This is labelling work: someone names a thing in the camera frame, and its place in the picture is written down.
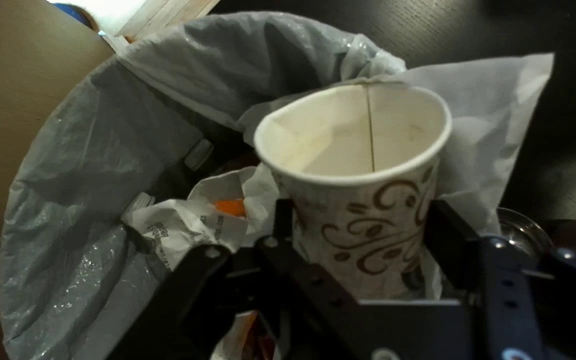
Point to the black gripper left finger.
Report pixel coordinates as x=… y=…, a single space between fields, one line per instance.
x=214 y=303

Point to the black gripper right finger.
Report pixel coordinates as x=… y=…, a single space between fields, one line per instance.
x=525 y=307

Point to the bin with grey liner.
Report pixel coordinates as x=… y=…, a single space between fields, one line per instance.
x=180 y=104

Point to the patterned paper cup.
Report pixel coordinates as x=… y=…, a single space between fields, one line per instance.
x=360 y=166

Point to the round glass lid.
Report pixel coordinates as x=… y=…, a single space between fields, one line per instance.
x=525 y=232

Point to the crumpled white paper trash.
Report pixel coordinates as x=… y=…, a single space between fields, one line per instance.
x=233 y=210

